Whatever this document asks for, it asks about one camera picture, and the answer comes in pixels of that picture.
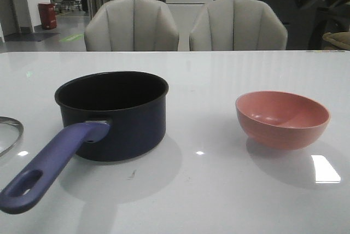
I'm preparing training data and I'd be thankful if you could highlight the olive cushion seat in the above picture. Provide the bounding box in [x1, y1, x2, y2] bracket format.
[322, 32, 350, 51]

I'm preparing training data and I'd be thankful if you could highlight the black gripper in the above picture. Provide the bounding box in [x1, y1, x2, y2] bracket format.
[295, 0, 349, 50]

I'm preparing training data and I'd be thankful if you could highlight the left beige chair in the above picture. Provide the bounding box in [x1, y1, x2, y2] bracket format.
[84, 0, 179, 51]

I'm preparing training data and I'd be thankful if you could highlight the dark blue saucepan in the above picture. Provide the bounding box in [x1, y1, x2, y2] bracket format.
[1, 71, 169, 214]

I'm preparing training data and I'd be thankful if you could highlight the red bin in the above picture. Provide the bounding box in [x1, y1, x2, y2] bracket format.
[38, 3, 57, 30]

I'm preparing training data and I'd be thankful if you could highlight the pink bowl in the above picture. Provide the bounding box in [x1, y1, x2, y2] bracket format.
[235, 91, 331, 150]

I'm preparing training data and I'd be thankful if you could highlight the beige chair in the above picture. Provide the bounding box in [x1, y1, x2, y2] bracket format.
[189, 0, 288, 51]
[84, 0, 179, 51]

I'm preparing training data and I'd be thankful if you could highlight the right beige chair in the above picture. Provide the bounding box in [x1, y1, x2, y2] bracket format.
[189, 0, 288, 51]

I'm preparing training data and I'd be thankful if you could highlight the glass lid with blue knob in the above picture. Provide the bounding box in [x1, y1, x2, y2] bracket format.
[1, 116, 24, 156]

